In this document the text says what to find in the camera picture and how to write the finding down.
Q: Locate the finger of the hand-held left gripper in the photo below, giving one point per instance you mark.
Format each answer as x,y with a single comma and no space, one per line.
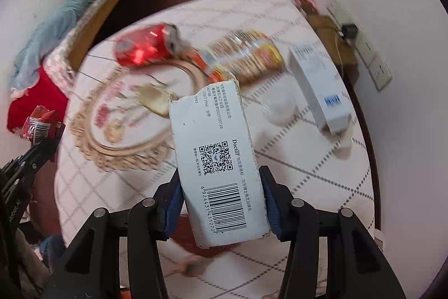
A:
52,138
17,159

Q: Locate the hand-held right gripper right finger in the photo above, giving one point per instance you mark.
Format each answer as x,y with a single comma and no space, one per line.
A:
272,211

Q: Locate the blue blanket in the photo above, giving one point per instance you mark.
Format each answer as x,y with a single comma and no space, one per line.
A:
70,4

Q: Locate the white blue tall box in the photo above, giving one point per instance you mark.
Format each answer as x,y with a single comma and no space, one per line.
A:
315,85

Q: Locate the white barcode carton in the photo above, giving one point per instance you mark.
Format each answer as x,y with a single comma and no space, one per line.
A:
217,162

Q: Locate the crumpled tan wrapper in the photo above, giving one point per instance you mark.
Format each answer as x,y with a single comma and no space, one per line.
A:
154,97

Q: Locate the white wall socket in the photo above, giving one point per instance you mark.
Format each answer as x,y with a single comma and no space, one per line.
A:
367,46
382,73
336,6

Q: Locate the red blanket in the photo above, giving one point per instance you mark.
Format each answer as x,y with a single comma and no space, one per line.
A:
31,99

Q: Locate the clear plastic cup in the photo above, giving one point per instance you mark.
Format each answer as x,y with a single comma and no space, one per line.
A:
280,108

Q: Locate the black charger plug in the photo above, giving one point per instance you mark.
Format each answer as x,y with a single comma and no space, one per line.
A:
349,31

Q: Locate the checked bed sheet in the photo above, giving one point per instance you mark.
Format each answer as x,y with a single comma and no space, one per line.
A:
66,52

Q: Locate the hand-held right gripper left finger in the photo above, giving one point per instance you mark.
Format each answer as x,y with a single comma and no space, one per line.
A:
174,211

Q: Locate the red soda can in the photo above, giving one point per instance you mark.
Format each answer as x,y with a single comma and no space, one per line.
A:
147,46

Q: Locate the orange yellow snack packet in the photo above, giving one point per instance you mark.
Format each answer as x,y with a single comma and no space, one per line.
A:
245,57

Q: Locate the red snack wrapper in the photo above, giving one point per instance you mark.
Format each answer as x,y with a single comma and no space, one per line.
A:
36,125

